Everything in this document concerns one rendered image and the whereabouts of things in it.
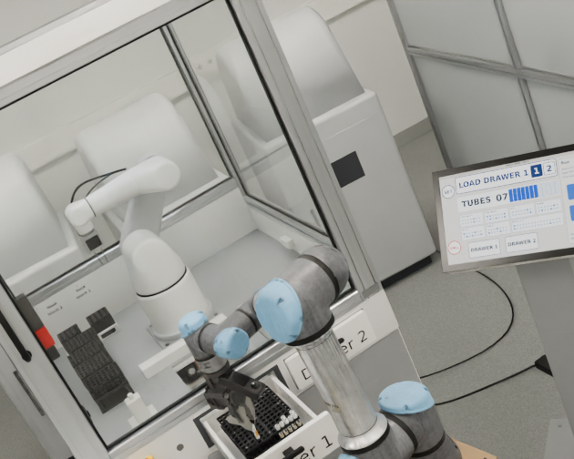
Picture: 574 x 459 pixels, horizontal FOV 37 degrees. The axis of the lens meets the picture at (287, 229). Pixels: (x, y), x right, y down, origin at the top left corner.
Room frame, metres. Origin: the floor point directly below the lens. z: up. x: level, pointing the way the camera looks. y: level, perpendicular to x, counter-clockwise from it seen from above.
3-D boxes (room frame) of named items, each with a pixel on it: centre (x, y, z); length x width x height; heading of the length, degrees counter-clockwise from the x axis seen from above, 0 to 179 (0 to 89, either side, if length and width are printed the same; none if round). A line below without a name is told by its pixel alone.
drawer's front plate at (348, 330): (2.25, 0.03, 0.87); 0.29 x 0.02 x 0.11; 106
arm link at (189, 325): (1.92, 0.31, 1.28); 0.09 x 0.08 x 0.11; 36
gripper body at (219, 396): (1.92, 0.32, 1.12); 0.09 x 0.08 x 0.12; 55
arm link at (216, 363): (1.92, 0.31, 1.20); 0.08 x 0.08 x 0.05
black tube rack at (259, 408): (2.05, 0.30, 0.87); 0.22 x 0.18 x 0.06; 16
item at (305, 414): (2.05, 0.30, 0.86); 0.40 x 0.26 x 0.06; 16
